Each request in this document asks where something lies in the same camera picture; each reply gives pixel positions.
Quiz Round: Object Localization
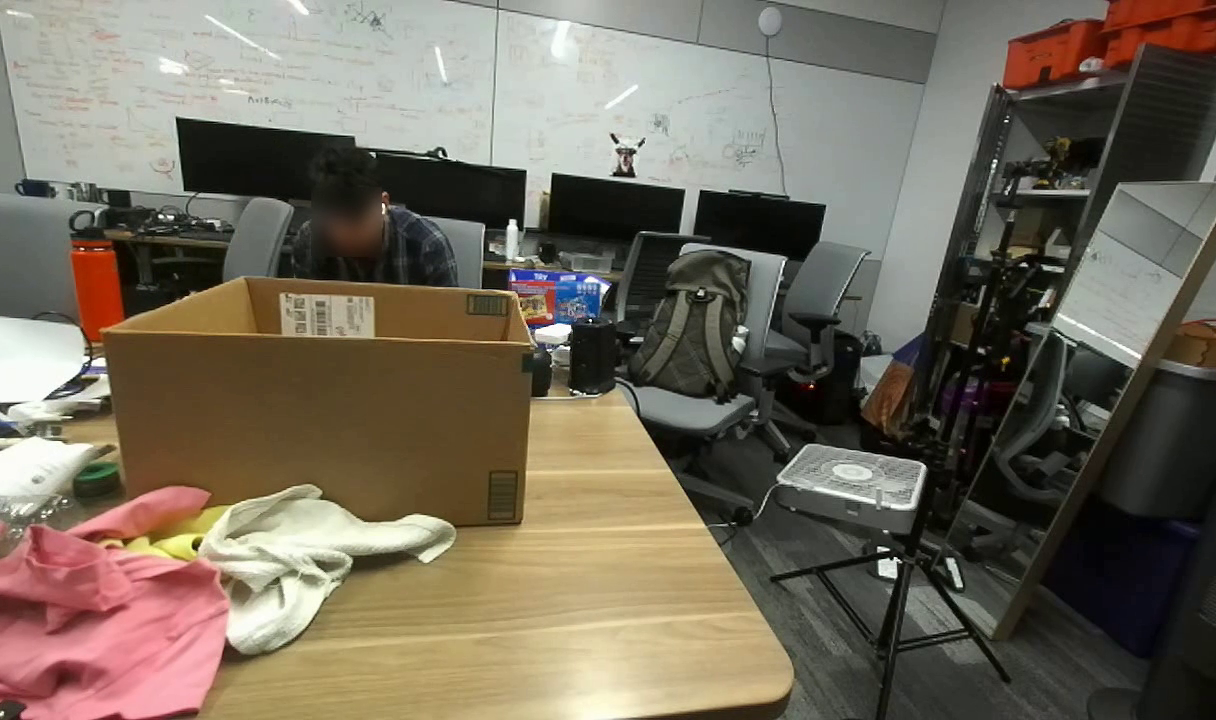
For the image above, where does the orange storage bin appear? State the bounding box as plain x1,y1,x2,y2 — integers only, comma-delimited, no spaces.
998,16,1114,90
1099,0,1216,70

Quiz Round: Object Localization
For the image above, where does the gray office chair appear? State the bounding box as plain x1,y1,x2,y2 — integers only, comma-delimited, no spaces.
218,195,301,285
624,240,794,465
762,237,879,403
422,212,496,290

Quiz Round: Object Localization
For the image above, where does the black mesh office chair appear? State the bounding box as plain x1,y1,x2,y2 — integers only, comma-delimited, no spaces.
615,227,700,329

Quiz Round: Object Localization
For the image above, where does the black cup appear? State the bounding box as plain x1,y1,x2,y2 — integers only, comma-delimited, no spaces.
563,315,626,399

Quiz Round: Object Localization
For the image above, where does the gray trash bin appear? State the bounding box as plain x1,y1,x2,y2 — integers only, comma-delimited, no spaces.
1096,354,1216,527

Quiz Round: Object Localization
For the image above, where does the blue product box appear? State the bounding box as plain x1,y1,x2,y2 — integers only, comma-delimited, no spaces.
503,268,611,329

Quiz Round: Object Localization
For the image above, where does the cluttered dark desk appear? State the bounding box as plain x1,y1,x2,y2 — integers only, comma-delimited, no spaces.
100,195,236,315

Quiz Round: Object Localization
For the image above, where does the seated person in plaid shirt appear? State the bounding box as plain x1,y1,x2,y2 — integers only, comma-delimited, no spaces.
275,152,465,286

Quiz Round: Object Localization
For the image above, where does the clear plastic bag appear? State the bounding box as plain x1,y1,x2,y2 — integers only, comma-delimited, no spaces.
0,435,102,532

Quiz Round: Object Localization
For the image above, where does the white plastic floor box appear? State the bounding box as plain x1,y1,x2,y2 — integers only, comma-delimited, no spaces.
771,440,931,537

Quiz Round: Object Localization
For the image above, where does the dark blue bin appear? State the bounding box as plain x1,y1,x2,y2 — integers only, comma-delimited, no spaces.
1044,501,1208,659

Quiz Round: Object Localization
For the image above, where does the brown cardboard box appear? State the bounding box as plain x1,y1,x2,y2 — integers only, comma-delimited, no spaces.
100,272,534,527

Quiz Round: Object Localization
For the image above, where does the orange item on bin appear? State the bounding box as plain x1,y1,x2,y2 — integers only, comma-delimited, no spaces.
1163,315,1216,370

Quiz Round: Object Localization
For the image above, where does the pink shirt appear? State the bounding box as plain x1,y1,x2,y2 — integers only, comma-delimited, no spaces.
0,478,230,720

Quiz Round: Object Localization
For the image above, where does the white paper sheet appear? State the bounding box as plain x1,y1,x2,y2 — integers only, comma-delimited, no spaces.
0,312,95,413

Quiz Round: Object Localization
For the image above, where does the yellow cloth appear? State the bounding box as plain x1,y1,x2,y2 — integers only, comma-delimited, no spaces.
140,501,230,568

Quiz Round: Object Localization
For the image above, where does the wall whiteboard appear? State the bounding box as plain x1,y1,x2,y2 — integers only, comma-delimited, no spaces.
0,0,931,255

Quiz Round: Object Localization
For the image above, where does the orange brown floor bag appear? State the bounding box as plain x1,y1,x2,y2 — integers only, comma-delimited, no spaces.
857,330,934,430

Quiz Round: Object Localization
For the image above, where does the large gray chair back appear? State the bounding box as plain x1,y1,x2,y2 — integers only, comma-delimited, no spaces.
0,191,82,322

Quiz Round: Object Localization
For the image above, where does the white knitted towel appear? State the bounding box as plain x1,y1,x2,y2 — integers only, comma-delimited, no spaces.
197,478,461,659

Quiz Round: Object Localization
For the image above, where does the green tape roll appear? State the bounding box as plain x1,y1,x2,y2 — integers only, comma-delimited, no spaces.
71,447,129,497

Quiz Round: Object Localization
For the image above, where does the gray green backpack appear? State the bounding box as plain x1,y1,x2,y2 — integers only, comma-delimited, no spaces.
626,246,754,399

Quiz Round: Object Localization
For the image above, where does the orange cylinder bottle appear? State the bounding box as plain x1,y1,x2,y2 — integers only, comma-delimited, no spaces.
69,237,130,353

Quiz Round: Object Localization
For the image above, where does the black tripod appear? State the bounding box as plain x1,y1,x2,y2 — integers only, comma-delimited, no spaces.
762,250,1018,720

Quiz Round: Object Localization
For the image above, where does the small wall figurine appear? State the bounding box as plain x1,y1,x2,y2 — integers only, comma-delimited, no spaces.
605,126,653,178

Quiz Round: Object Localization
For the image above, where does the black computer monitor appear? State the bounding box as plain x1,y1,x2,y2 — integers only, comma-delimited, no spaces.
364,146,531,233
542,170,687,242
690,186,827,262
170,117,360,201

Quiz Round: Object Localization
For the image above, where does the metal shelf rack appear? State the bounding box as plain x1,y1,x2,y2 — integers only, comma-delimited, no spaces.
920,43,1216,537

